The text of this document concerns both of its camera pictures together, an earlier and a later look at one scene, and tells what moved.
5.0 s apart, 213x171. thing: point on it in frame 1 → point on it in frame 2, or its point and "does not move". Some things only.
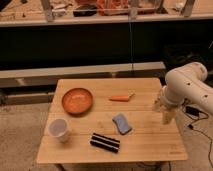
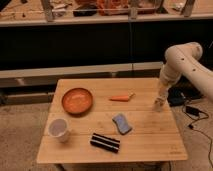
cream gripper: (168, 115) → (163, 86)
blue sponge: (122, 124) does not move
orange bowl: (77, 101) does not move
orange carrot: (122, 98) does not move
